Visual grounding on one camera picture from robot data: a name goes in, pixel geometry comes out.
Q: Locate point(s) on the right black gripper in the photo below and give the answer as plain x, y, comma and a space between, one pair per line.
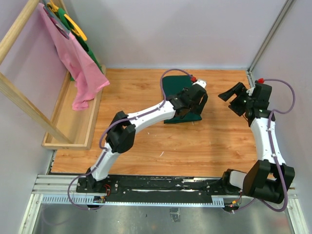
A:
238, 89

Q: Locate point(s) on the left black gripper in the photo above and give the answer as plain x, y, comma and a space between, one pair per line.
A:
200, 106

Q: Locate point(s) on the dark green surgical cloth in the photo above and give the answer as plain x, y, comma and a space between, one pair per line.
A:
173, 85

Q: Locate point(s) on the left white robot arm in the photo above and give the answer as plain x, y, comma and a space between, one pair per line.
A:
119, 137

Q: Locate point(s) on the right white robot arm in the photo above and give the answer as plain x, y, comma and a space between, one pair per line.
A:
270, 178

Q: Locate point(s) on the pink shirt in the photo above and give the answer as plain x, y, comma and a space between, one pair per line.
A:
87, 75

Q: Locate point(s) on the wooden clothes rack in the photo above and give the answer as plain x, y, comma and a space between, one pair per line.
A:
35, 68

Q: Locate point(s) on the yellow hanger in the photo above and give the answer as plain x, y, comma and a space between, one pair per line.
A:
55, 8

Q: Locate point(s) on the green garment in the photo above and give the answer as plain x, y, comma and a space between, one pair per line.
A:
91, 52

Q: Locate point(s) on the grey hanger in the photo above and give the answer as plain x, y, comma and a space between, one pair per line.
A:
56, 21

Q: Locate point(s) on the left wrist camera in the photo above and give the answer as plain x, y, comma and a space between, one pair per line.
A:
201, 83

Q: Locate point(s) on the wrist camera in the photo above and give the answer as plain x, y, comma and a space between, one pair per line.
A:
201, 83
261, 95

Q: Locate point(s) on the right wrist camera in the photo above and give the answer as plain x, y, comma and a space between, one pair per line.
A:
261, 95

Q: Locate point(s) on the grey slotted cable duct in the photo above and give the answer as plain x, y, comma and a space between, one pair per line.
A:
215, 202

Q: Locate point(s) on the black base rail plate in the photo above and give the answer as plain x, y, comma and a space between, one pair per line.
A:
160, 188

